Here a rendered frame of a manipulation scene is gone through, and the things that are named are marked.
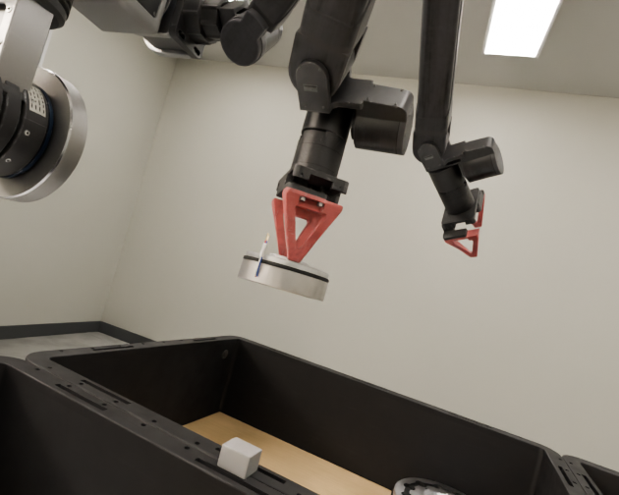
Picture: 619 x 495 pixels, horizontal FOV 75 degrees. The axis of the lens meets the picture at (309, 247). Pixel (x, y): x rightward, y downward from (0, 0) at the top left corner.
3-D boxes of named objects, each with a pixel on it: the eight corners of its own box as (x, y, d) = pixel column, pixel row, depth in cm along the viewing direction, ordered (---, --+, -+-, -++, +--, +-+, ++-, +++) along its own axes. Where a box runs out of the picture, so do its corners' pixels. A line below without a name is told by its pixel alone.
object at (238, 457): (215, 466, 21) (221, 443, 21) (230, 457, 22) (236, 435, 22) (244, 480, 20) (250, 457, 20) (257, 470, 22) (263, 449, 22)
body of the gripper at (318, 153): (319, 209, 54) (334, 158, 55) (346, 198, 44) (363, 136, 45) (273, 194, 52) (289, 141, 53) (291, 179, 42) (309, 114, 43)
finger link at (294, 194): (309, 268, 50) (329, 198, 51) (327, 269, 44) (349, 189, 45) (258, 253, 49) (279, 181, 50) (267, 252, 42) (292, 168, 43)
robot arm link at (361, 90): (322, 24, 45) (293, 61, 40) (425, 29, 42) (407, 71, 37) (329, 117, 54) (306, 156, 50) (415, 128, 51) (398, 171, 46)
